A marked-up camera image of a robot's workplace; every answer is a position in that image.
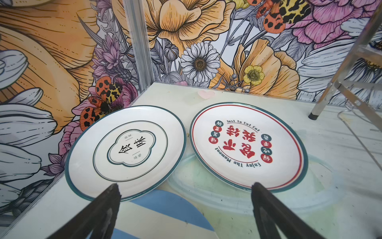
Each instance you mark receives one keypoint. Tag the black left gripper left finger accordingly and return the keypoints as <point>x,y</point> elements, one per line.
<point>95,221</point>

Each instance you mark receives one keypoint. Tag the white plate red characters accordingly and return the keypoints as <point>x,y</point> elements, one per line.
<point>243,144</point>

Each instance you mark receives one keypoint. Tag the white plate green rim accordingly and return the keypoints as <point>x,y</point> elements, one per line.
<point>137,148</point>

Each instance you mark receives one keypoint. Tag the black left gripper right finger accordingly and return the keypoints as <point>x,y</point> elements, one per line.
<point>272,216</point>

